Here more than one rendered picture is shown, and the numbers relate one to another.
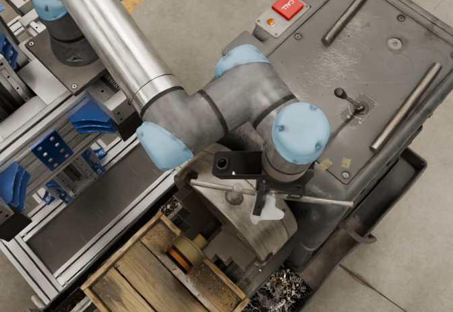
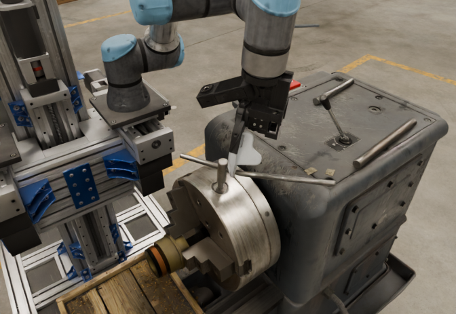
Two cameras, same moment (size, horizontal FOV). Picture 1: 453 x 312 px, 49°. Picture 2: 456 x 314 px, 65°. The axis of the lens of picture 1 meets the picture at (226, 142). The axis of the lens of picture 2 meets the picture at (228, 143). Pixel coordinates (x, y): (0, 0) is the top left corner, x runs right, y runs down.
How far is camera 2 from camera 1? 57 cm
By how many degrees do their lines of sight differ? 31
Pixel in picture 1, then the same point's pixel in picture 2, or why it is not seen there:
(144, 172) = not seen: hidden behind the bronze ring
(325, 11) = (317, 89)
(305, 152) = not seen: outside the picture
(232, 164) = (216, 87)
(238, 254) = (216, 258)
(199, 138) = not seen: outside the picture
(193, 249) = (172, 246)
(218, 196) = (205, 184)
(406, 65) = (385, 121)
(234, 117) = not seen: outside the picture
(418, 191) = not seen: outside the picture
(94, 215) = not seen: hidden behind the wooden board
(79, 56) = (123, 102)
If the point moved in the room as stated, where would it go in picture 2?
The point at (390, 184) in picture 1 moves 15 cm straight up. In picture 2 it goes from (381, 290) to (391, 267)
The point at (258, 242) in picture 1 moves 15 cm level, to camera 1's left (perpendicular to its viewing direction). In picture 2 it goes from (237, 237) to (169, 231)
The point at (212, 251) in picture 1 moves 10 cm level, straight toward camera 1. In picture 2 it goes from (191, 253) to (191, 292)
